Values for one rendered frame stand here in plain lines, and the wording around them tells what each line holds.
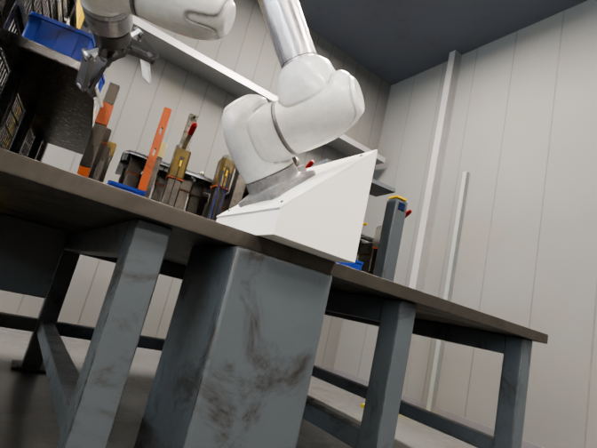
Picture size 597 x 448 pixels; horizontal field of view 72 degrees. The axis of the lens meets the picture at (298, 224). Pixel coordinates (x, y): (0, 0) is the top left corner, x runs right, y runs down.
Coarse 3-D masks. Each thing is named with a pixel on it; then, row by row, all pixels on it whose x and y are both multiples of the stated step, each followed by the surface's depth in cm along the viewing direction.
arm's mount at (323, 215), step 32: (352, 160) 114; (288, 192) 109; (320, 192) 102; (352, 192) 108; (256, 224) 103; (288, 224) 97; (320, 224) 102; (352, 224) 108; (320, 256) 111; (352, 256) 107
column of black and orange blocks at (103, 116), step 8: (112, 88) 153; (112, 96) 153; (104, 104) 151; (112, 104) 152; (104, 112) 151; (96, 120) 149; (104, 120) 150; (96, 128) 149; (104, 128) 150; (96, 136) 149; (88, 144) 147; (96, 144) 149; (88, 152) 147; (96, 152) 148; (88, 160) 147; (80, 168) 146; (88, 168) 147; (88, 176) 150
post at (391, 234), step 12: (396, 204) 187; (384, 216) 191; (396, 216) 186; (384, 228) 188; (396, 228) 186; (384, 240) 186; (396, 240) 185; (384, 252) 183; (396, 252) 185; (384, 264) 181; (384, 276) 180
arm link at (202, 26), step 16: (144, 0) 71; (160, 0) 71; (176, 0) 71; (192, 0) 71; (208, 0) 72; (224, 0) 73; (144, 16) 74; (160, 16) 73; (176, 16) 73; (192, 16) 73; (208, 16) 73; (224, 16) 74; (176, 32) 76; (192, 32) 75; (208, 32) 75; (224, 32) 77
